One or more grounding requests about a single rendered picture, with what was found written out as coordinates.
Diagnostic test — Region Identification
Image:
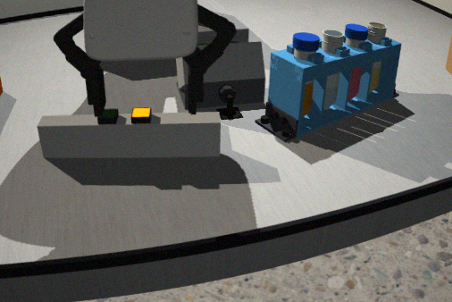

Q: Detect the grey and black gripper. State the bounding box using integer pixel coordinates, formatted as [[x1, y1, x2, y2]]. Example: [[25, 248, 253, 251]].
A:
[[54, 0, 237, 117]]

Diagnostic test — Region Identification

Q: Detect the blue tube rack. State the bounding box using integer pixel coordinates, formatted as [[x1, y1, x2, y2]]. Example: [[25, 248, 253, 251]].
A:
[[268, 34, 401, 137]]

